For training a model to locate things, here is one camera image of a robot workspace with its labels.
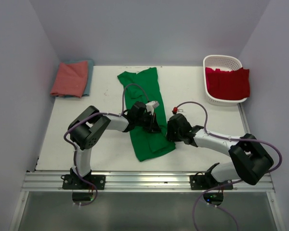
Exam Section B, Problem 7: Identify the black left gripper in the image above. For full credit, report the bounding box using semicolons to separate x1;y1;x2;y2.
135;112;160;132

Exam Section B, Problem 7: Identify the green t-shirt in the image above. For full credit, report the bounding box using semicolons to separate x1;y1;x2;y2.
118;67;176;162

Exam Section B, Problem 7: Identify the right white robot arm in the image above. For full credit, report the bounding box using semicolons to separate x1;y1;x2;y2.
166;114;274;189

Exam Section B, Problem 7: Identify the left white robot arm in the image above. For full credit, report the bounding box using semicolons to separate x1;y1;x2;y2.
64;101;161;189

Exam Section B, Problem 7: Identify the folded light blue t-shirt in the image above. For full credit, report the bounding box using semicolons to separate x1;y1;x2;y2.
64;59;94;97

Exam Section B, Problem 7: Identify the red t-shirt in basket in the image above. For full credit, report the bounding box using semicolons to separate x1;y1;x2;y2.
205;67;250;101

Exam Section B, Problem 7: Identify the folded salmon pink t-shirt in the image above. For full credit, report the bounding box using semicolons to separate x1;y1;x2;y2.
50;61;88;98

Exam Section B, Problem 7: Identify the white perforated laundry basket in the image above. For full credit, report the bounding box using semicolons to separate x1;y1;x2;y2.
203;55;250;106

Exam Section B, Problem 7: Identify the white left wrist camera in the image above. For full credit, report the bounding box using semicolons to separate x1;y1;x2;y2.
145;101;159;115

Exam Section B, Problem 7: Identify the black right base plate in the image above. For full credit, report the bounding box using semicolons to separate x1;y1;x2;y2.
189;172;233;190

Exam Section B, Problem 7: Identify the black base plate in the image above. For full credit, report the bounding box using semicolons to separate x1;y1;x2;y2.
189;172;233;190
61;171;106;190

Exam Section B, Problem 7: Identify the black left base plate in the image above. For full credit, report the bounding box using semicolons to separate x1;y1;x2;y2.
61;171;106;190

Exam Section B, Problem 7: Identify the aluminium mounting rail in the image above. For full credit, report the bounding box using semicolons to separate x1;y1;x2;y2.
21;171;276;193

